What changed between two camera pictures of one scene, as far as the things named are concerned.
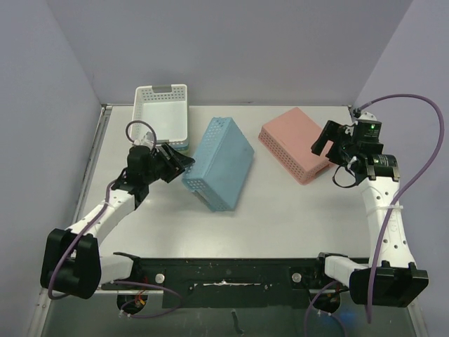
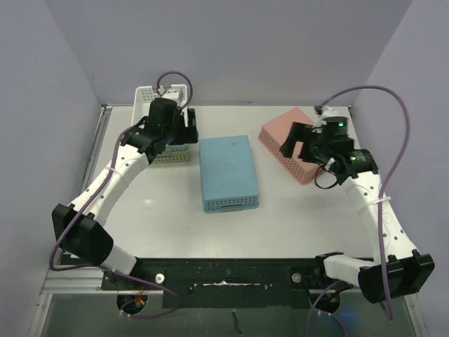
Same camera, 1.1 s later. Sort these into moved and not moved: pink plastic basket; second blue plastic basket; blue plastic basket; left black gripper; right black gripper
Moved: right black gripper; left black gripper; blue plastic basket
Not moved: pink plastic basket; second blue plastic basket
